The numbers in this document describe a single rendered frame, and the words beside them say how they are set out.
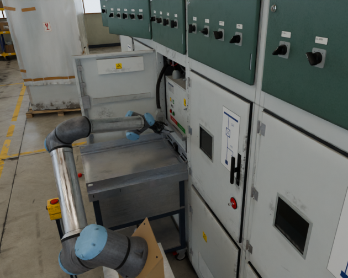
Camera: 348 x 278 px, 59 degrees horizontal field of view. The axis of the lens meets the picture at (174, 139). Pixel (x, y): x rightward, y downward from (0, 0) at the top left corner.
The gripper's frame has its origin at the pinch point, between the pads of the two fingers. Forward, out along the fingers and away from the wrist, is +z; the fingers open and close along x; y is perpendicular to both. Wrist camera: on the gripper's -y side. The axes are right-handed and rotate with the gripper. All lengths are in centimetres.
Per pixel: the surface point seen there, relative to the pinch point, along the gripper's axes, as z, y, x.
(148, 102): -13.0, -31.8, 8.5
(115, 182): -35, 33, -37
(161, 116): -5.2, -13.8, 4.9
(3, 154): -96, -231, -173
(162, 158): 0.2, 9.1, -19.8
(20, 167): -74, -184, -160
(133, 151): -15.2, -10.1, -28.7
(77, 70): -73, -37, 10
